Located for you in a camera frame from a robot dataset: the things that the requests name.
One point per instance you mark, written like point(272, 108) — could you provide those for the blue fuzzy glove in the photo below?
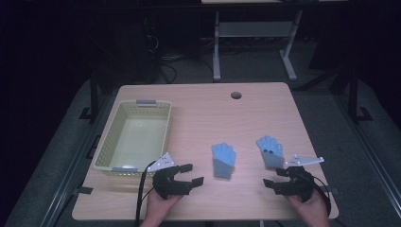
point(271, 154)
point(223, 160)

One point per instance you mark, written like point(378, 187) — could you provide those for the black metal stand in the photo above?
point(94, 94)
point(353, 94)

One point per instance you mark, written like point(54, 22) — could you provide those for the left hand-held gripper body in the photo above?
point(167, 186)

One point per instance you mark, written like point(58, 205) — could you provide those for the person's left hand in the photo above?
point(159, 206)

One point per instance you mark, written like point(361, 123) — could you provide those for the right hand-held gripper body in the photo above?
point(299, 186)

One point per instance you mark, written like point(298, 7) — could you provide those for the black table clamp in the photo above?
point(331, 190)
point(83, 190)

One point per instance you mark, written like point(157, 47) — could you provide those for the pale yellow perforated plastic basket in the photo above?
point(135, 138)

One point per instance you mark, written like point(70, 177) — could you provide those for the person's right hand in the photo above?
point(312, 208)

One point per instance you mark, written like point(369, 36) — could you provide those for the white metal desk frame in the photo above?
point(252, 29)

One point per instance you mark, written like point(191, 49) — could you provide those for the aluminium rail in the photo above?
point(72, 170)
point(372, 151)

